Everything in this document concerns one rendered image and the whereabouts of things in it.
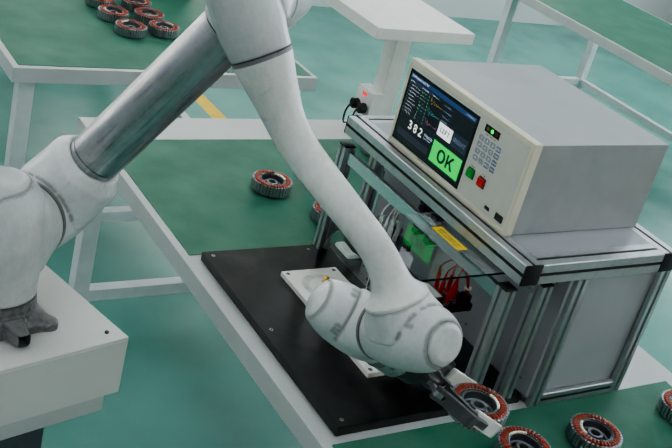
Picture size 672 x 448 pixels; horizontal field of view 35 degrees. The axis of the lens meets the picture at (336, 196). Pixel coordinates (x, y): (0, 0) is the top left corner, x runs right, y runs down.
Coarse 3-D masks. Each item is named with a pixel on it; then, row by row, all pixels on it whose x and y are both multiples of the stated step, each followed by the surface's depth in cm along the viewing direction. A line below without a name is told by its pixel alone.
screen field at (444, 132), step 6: (444, 126) 225; (438, 132) 226; (444, 132) 225; (450, 132) 223; (444, 138) 225; (450, 138) 223; (456, 138) 221; (462, 138) 220; (450, 144) 223; (456, 144) 222; (462, 144) 220; (462, 150) 220
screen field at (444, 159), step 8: (440, 144) 226; (432, 152) 228; (440, 152) 226; (448, 152) 224; (432, 160) 228; (440, 160) 226; (448, 160) 224; (456, 160) 222; (440, 168) 226; (448, 168) 224; (456, 168) 222; (456, 176) 222
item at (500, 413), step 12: (468, 384) 195; (480, 384) 196; (468, 396) 194; (480, 396) 195; (492, 396) 193; (480, 408) 191; (492, 408) 193; (504, 408) 191; (456, 420) 189; (504, 420) 189; (480, 432) 188
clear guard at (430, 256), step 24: (384, 216) 217; (408, 216) 220; (432, 216) 223; (336, 240) 212; (408, 240) 210; (432, 240) 212; (360, 264) 205; (408, 264) 201; (432, 264) 203; (456, 264) 206; (480, 264) 208
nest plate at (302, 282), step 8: (288, 272) 244; (296, 272) 245; (304, 272) 246; (312, 272) 247; (320, 272) 248; (328, 272) 249; (336, 272) 250; (288, 280) 241; (296, 280) 242; (304, 280) 243; (312, 280) 244; (320, 280) 245; (344, 280) 247; (296, 288) 239; (304, 288) 240; (312, 288) 240; (304, 296) 236
